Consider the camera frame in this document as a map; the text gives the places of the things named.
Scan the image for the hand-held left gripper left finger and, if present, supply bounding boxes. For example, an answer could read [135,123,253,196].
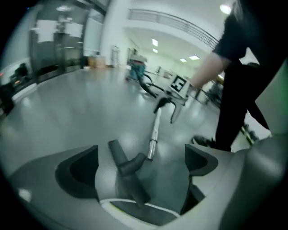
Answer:
[9,145,102,225]

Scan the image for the patterned cardboard box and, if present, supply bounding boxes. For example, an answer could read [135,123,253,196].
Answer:
[87,56,106,68]

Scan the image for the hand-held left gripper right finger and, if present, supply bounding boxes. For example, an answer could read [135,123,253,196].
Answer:
[180,143,247,217]

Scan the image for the teal vacuum cleaner body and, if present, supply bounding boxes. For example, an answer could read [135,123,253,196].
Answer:
[127,56,147,81]

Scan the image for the black backpack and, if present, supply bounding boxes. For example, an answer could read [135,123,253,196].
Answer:
[13,62,31,79]

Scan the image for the silver metal rod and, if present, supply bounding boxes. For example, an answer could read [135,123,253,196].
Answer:
[146,107,163,162]

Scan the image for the person's right forearm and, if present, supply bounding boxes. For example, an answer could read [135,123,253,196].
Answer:
[190,53,232,89]

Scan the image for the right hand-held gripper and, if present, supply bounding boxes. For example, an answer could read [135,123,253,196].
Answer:
[166,75,193,124]

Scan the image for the person's black trousers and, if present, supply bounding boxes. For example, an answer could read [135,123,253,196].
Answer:
[215,58,270,152]

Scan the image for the person's black shirt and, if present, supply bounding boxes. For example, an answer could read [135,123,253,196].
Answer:
[212,0,288,66]

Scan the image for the white paper sheet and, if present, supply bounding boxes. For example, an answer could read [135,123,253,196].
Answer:
[65,23,84,38]
[36,19,54,43]

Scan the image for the black framed glass door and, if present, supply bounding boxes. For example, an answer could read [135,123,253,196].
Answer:
[29,0,104,84]

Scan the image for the black balcony railing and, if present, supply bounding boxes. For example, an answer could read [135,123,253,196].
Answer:
[127,9,220,49]

